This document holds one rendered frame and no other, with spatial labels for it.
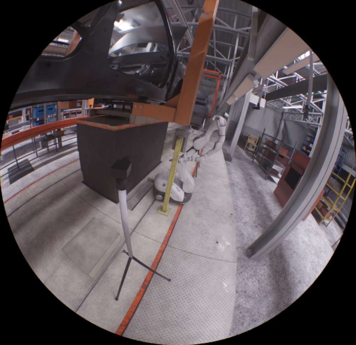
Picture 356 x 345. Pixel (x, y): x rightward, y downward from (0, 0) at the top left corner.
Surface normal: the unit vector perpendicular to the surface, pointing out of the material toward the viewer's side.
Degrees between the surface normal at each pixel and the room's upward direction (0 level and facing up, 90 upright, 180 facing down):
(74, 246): 0
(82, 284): 0
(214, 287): 0
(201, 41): 90
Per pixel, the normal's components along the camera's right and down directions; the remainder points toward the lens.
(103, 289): 0.21, -0.88
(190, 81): -0.27, 0.38
